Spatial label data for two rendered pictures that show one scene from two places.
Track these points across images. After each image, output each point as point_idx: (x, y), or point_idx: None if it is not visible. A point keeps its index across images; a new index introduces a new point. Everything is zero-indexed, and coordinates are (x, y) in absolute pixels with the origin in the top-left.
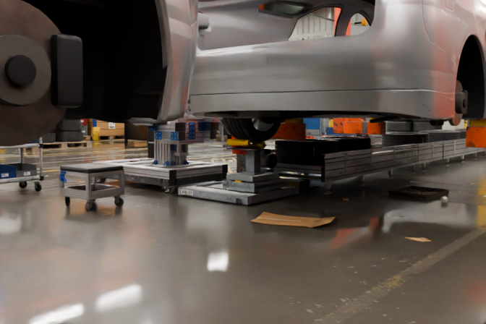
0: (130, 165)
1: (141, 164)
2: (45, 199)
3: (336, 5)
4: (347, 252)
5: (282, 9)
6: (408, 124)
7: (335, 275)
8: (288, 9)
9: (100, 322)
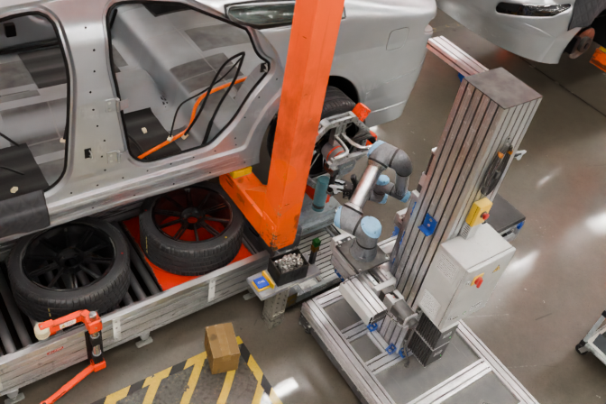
0: (463, 322)
1: (449, 368)
2: (543, 290)
3: None
4: None
5: (286, 15)
6: None
7: None
8: (270, 13)
9: (427, 68)
